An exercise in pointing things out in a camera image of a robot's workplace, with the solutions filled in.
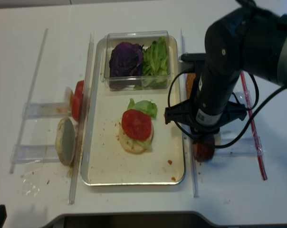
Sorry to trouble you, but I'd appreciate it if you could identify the purple cabbage leaf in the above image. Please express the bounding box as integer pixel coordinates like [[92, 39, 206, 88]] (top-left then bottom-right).
[[109, 42, 143, 77]]

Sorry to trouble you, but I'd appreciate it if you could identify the green lettuce leaf on stack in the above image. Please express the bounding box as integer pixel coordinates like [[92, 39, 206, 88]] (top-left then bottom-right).
[[127, 98, 158, 119]]

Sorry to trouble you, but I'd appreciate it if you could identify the clear plastic vegetable box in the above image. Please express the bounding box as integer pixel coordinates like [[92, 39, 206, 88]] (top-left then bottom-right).
[[101, 30, 171, 90]]

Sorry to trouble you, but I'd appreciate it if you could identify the clear rail far left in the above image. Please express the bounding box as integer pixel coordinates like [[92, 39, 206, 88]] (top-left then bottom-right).
[[9, 28, 48, 174]]

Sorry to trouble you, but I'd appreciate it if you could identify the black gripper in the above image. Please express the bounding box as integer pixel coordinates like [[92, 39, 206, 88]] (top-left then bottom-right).
[[164, 99, 247, 143]]

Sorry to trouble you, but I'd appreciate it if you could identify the tomato slice on stack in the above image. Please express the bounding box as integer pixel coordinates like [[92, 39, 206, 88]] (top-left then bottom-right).
[[121, 109, 152, 141]]

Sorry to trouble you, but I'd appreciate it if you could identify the clear rail left of tray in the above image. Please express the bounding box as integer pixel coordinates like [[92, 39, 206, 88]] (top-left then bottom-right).
[[68, 32, 95, 205]]

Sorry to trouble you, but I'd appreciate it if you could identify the sesame bun top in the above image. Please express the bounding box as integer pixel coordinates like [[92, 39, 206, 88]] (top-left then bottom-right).
[[185, 73, 196, 99]]

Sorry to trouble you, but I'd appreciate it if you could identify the clear upper left track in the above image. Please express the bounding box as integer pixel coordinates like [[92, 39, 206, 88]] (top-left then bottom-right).
[[22, 103, 71, 119]]

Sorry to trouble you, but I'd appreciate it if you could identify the dark red meat patty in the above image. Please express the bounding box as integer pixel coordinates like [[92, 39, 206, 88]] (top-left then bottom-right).
[[192, 143, 215, 162]]

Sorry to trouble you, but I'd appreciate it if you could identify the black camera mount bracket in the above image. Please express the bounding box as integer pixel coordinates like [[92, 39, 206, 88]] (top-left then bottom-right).
[[181, 53, 206, 63]]

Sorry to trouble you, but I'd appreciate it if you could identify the white pusher block left upper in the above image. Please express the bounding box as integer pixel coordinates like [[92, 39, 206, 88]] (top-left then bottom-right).
[[65, 87, 74, 111]]

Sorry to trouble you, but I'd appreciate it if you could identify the tomato slice in left rack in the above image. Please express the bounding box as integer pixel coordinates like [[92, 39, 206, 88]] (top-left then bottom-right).
[[71, 80, 84, 122]]

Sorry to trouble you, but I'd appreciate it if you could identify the bread bun slice left rack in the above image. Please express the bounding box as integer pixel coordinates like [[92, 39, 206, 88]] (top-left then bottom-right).
[[55, 117, 76, 166]]

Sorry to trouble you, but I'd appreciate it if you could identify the red plastic rail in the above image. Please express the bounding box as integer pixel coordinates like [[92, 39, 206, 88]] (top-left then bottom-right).
[[240, 71, 268, 181]]

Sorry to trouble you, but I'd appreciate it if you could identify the clear track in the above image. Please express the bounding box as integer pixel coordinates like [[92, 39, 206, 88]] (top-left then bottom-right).
[[232, 91, 252, 109], [214, 137, 257, 157], [22, 103, 71, 119], [10, 145, 59, 164]]

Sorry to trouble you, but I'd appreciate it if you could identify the black cable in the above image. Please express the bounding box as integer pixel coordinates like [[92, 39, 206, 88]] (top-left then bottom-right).
[[167, 68, 287, 149]]

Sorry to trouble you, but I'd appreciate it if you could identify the cream rectangular metal tray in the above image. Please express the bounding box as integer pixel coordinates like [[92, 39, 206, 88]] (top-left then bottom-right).
[[81, 38, 185, 186]]

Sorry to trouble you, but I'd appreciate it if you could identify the green lettuce in box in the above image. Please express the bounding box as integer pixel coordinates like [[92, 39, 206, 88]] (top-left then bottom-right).
[[142, 37, 168, 76]]

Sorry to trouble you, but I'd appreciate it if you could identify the dark monitor bezel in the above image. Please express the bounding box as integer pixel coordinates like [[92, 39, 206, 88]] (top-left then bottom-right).
[[45, 212, 234, 228]]

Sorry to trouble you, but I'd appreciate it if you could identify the bottom bun slice on tray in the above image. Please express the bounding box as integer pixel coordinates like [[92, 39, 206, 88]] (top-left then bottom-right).
[[118, 125, 154, 154]]

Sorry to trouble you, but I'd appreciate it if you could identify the clear lower left track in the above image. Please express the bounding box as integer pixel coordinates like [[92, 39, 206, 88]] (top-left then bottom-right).
[[10, 145, 59, 164]]

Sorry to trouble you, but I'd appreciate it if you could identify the clear lower right track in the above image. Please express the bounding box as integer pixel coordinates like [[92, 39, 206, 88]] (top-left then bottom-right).
[[214, 137, 257, 157]]

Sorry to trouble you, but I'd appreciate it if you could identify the clear upper right track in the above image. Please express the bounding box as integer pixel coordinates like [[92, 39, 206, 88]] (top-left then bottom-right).
[[232, 91, 252, 109]]

